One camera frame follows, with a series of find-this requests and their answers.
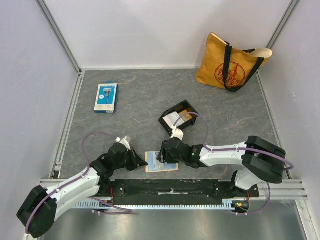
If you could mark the aluminium corner post left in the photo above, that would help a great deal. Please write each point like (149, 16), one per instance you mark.
(58, 34)

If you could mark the gold VIP card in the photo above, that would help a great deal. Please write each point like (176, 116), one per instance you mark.
(185, 116)

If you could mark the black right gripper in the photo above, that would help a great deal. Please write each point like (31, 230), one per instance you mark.
(164, 152)

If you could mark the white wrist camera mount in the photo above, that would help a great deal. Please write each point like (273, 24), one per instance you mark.
(177, 133)
(124, 141)

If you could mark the grey slotted cable duct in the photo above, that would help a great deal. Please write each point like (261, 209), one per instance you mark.
(88, 204)

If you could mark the aluminium corner post right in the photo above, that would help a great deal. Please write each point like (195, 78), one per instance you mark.
(282, 23)

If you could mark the blue razor package box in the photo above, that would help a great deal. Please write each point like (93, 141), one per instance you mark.
(106, 98)

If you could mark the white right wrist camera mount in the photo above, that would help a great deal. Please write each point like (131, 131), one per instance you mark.
(177, 133)

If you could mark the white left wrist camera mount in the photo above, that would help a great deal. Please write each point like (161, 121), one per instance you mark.
(124, 141)

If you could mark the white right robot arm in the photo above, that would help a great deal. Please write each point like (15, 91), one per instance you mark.
(261, 160)

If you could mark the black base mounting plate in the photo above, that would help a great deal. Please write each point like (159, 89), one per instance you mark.
(172, 191)

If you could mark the yellow Trader Joe's tote bag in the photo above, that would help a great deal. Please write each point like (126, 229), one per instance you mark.
(229, 68)

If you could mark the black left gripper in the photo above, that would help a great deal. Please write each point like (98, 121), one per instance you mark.
(134, 156)

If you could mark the stack of white cards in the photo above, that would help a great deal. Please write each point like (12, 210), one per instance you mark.
(171, 118)

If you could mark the black plastic card box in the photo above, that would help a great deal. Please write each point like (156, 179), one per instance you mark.
(184, 105)

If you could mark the beige leather card holder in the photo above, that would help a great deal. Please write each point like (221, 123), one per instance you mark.
(169, 167)

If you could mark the silver white VIP card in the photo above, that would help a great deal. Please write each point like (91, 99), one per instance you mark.
(153, 164)

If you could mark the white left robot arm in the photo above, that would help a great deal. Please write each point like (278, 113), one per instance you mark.
(43, 206)

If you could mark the aluminium corner post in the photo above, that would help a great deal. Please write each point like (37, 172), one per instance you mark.
(282, 23)
(58, 34)

